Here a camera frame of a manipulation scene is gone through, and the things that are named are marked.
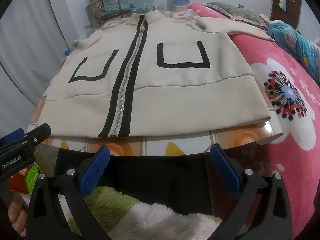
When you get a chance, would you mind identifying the red box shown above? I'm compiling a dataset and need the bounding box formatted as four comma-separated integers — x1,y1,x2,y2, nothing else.
10,171,28,195

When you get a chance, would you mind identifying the cream zip jacket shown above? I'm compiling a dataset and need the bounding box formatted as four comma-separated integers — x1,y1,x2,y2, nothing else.
40,11,275,138

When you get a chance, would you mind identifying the wooden chair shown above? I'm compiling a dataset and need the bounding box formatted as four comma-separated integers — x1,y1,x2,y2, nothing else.
89,0,132,27

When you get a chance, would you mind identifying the green white fluffy robe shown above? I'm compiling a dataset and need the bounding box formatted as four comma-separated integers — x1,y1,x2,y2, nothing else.
67,186,223,240

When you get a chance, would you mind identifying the grey green blanket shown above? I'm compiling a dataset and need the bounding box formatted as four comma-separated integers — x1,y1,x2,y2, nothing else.
206,1,270,30

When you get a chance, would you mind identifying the orange patterned tablecloth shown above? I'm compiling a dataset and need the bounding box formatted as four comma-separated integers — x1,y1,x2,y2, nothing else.
29,9,284,159

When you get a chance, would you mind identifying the person's left hand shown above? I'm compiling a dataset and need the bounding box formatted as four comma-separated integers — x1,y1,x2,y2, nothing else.
7,200,27,237

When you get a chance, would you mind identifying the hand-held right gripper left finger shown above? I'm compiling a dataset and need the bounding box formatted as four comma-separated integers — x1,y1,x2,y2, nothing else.
26,145,112,240

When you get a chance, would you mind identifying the pink floral blanket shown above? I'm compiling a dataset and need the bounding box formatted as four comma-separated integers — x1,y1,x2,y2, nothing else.
187,2,320,240

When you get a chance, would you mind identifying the white fabric curtain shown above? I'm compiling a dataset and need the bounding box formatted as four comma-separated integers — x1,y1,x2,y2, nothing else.
0,0,85,120

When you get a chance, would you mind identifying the blue patterned cloth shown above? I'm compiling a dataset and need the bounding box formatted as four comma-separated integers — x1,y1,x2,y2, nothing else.
267,21,320,85

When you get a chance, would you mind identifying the brown wooden door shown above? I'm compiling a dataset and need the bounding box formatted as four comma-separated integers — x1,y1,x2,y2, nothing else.
271,0,302,29

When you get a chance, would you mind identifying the green packet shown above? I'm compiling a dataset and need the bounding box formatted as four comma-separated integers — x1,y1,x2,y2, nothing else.
25,164,41,196

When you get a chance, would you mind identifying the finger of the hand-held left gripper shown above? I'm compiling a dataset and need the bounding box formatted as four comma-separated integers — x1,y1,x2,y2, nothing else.
22,123,52,153
0,128,25,143

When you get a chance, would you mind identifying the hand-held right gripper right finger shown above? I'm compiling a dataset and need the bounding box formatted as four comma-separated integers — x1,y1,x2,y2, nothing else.
209,144,293,240

